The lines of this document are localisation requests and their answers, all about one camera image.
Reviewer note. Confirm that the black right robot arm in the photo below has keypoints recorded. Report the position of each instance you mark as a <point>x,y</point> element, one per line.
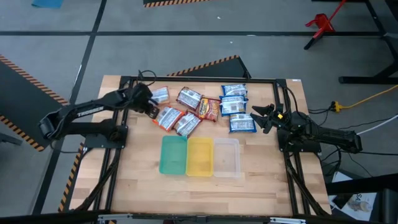
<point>335,135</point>

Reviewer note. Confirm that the blue Maruchan noodle pack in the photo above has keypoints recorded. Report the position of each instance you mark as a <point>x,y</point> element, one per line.
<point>233,105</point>
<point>242,123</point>
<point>234,90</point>

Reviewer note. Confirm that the yellow black power plug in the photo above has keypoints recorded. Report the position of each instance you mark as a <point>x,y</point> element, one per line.
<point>335,106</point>

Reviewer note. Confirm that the black aluminium table frame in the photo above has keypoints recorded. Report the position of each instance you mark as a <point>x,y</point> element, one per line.
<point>202,79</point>

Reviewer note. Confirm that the red metal stand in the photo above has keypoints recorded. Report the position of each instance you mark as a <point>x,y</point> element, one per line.
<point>323,23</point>

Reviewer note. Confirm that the orange Maruchan noodle pack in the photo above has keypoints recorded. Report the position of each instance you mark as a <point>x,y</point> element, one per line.
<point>161,95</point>
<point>168,118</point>

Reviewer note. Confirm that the black desk leg frame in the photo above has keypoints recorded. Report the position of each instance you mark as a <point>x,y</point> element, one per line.
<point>367,80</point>

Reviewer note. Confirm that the red Maruchan noodle pack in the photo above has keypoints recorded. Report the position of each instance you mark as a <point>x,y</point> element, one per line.
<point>189,98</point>
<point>210,109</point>
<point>187,124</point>

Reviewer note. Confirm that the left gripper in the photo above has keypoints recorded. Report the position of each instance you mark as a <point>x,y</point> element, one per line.
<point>142,96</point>

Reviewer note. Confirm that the yellow plastic bin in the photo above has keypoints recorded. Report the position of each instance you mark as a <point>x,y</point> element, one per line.
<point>199,157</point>

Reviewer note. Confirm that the clear plastic bin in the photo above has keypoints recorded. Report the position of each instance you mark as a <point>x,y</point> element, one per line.
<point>227,158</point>

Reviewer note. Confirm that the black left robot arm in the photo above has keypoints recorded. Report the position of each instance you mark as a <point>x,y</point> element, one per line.
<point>77,113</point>

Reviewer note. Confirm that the hazard-striped black edge strip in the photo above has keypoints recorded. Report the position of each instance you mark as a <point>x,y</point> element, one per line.
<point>174,3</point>

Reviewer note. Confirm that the silver metal bracket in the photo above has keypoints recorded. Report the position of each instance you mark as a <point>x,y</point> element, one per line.
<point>287,221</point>
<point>115,217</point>

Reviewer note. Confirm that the hazard-striped floor strip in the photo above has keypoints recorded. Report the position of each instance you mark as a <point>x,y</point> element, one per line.
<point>70,180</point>

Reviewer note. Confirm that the black hazard-striped floor mat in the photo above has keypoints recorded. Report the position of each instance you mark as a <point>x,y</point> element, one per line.
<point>224,70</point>
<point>18,93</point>

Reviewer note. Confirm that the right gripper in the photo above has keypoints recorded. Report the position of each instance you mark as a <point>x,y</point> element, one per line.
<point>281,119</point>

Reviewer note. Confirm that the green plastic bin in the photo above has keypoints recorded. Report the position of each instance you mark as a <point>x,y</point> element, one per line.
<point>173,155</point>

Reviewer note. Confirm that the white printed paper sheet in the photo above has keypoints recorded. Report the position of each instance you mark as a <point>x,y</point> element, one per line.
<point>357,199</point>

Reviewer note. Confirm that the blue floor mat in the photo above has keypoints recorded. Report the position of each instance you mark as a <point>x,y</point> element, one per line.
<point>46,3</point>

